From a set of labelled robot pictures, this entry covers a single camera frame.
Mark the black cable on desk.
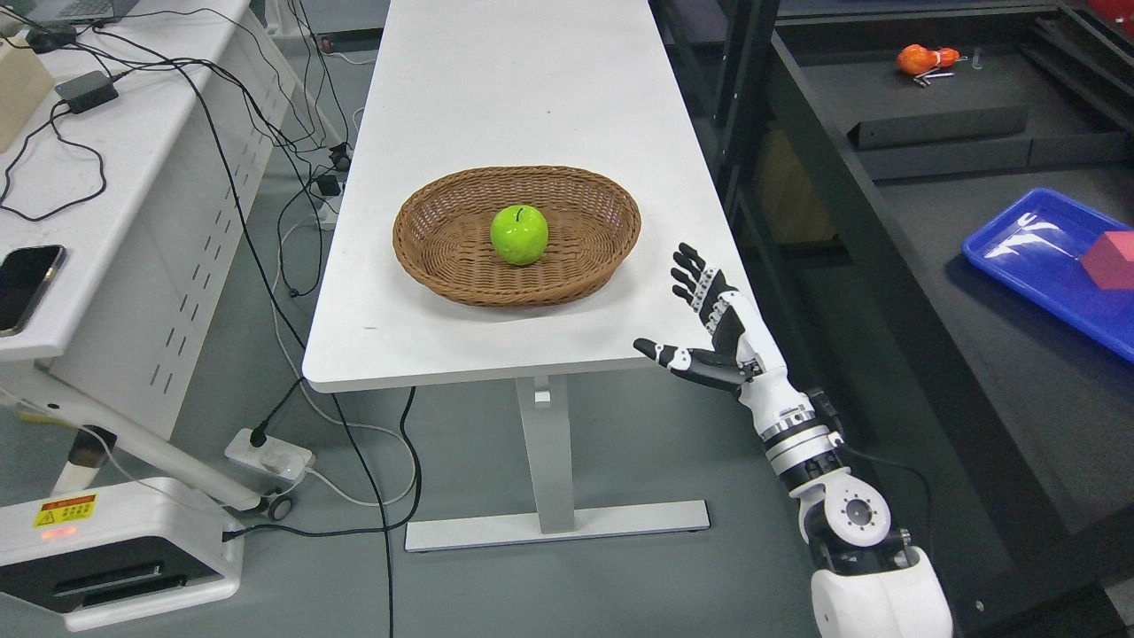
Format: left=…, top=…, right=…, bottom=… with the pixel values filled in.
left=0, top=99, right=108, bottom=222

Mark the brown wicker basket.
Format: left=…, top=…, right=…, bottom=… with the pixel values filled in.
left=392, top=165, right=641, bottom=307

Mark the black metal shelf rack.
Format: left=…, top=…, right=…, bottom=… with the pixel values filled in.
left=651, top=1, right=1133, bottom=637

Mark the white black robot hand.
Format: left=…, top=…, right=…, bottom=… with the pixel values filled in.
left=634, top=243, right=797, bottom=422

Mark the white power strip far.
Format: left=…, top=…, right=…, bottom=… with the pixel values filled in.
left=315, top=175, right=344, bottom=230

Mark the beige wooden box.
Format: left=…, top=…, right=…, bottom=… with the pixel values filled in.
left=1, top=36, right=54, bottom=152

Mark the white table leg base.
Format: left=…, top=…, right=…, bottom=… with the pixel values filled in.
left=405, top=375, right=711, bottom=553

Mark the white power strip on floor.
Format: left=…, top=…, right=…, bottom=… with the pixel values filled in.
left=225, top=428, right=315, bottom=482

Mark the red cube block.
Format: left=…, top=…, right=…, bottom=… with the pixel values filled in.
left=1080, top=230, right=1133, bottom=291

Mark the orange toy on shelf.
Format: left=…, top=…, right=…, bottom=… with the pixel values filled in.
left=896, top=43, right=960, bottom=77

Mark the green apple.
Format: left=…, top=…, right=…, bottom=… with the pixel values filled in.
left=490, top=205, right=549, bottom=266

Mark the grey laptop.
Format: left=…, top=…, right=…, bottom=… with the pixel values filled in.
left=12, top=1, right=138, bottom=25

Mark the blue plastic tray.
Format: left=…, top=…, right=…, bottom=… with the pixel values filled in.
left=960, top=187, right=1133, bottom=361

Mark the black smartphone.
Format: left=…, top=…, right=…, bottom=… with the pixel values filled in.
left=1, top=244, right=67, bottom=338

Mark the white side desk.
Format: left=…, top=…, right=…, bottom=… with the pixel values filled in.
left=3, top=1, right=297, bottom=512

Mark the white robot base unit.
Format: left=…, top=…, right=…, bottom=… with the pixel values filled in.
left=1, top=478, right=244, bottom=631

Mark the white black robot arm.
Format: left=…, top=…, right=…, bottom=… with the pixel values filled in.
left=741, top=369, right=953, bottom=637

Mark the black power adapter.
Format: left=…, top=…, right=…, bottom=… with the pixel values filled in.
left=54, top=70, right=119, bottom=114

